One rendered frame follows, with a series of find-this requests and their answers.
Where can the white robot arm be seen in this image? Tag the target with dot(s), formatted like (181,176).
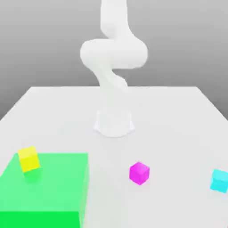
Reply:
(114,53)

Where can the small magenta cube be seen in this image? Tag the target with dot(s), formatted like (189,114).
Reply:
(139,173)

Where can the small yellow cube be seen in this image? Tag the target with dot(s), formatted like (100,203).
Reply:
(28,159)

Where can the small cyan cube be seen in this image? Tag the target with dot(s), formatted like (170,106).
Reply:
(219,180)

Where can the large green box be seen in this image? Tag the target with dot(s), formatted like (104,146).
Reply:
(53,187)

